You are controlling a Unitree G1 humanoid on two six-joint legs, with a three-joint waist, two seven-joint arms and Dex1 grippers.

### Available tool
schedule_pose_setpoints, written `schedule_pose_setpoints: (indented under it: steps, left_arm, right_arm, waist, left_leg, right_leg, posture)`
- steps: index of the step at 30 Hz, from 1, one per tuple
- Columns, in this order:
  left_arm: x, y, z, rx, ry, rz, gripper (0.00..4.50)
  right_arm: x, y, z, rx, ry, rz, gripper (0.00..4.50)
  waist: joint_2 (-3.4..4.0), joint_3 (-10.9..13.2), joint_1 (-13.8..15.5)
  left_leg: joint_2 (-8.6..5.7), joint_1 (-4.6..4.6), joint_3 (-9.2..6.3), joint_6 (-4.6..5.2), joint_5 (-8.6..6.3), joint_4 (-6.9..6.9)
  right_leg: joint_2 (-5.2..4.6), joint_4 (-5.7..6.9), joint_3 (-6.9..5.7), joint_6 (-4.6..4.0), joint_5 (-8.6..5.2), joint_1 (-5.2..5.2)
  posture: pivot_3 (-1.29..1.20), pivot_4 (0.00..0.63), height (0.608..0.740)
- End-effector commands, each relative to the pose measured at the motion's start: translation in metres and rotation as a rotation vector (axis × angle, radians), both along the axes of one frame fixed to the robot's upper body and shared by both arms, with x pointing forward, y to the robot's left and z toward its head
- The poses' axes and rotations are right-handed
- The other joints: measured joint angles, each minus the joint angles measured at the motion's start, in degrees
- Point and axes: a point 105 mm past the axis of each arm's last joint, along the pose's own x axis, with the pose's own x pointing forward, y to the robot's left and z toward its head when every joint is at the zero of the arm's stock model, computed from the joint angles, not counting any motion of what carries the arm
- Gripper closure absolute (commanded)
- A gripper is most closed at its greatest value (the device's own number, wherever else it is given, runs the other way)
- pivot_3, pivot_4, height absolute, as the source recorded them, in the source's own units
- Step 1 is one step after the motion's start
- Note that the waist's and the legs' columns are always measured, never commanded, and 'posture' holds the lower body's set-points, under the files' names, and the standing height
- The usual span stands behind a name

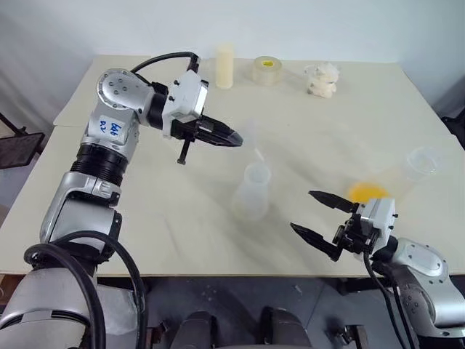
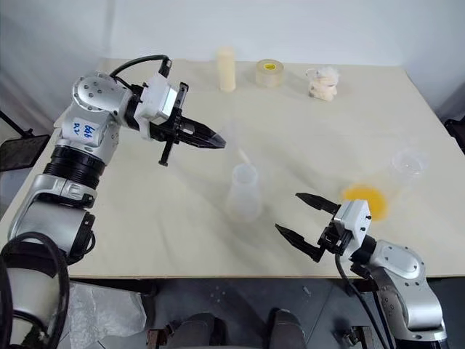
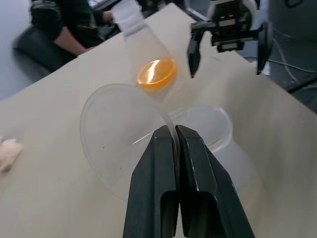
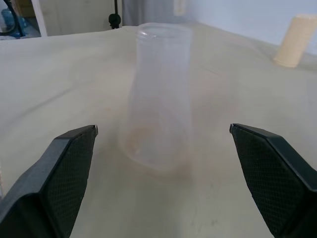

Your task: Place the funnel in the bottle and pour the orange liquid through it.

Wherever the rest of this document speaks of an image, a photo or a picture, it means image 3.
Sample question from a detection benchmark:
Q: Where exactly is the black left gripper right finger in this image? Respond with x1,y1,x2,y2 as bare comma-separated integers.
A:
175,124,256,238

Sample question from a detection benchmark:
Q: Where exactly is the black cable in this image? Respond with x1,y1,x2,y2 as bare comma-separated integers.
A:
286,76,317,94

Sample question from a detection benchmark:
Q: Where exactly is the black office chair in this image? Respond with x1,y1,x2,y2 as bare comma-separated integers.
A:
11,24,78,73

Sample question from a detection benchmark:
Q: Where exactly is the person in dark jacket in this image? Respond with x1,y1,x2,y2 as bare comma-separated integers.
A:
29,0,117,60

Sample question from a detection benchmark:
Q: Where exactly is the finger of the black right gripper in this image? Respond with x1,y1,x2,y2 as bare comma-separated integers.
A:
255,21,273,76
186,20,216,79

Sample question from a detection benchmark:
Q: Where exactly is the crumpled pale cloth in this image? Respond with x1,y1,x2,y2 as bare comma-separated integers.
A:
0,135,24,175

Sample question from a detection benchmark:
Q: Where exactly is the translucent plastic funnel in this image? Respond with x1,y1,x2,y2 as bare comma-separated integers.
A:
80,83,184,202

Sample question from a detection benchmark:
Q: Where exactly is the thin grey cable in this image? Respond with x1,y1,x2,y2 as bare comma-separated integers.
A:
268,41,317,84

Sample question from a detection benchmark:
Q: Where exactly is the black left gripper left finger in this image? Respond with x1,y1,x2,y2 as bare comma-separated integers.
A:
123,125,179,238

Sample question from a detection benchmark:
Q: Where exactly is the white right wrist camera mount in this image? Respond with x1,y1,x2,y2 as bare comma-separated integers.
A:
206,0,269,32

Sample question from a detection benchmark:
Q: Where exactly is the clear flask with orange liquid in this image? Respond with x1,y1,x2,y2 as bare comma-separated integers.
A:
109,0,179,103

